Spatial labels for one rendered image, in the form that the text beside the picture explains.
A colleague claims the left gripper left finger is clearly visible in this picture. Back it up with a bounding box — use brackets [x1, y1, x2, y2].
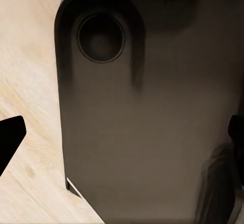
[0, 115, 26, 176]

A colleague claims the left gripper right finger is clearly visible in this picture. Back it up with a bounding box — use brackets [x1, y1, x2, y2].
[228, 115, 244, 156]

